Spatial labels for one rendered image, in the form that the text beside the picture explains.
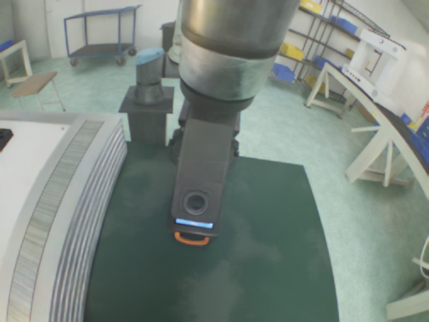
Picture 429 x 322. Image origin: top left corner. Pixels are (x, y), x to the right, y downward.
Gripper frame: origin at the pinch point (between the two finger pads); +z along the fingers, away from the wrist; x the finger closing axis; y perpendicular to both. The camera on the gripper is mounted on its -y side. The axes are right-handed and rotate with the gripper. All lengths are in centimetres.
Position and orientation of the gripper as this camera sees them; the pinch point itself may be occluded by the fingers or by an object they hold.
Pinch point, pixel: (197, 178)
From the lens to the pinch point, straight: 33.5
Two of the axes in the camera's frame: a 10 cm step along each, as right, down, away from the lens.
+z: -1.6, 4.4, 8.8
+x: -9.8, -1.8, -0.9
